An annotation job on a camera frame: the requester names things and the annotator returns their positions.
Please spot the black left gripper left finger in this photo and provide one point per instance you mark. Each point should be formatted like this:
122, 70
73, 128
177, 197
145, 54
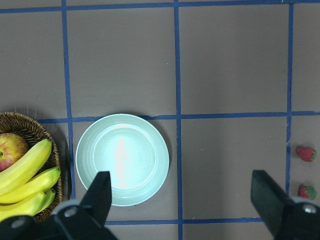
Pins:
70, 220

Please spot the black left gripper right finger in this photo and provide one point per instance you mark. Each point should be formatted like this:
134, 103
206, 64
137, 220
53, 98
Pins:
286, 217

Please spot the light green round plate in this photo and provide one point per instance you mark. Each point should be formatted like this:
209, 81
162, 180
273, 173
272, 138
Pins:
131, 149

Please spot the yellow banana lower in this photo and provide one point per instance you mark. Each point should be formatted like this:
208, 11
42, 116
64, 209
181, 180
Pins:
30, 206

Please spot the yellow banana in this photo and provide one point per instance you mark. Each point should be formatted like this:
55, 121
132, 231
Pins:
25, 168
41, 182
30, 206

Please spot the yellow banana middle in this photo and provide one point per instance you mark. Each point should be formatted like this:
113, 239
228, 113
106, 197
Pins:
41, 182

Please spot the yellow banana upper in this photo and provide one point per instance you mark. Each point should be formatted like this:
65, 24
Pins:
25, 168

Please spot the brown wicker basket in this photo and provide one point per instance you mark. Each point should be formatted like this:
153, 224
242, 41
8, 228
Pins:
33, 132

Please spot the red yellow apple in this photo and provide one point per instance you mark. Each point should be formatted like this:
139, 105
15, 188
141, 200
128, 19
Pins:
12, 148

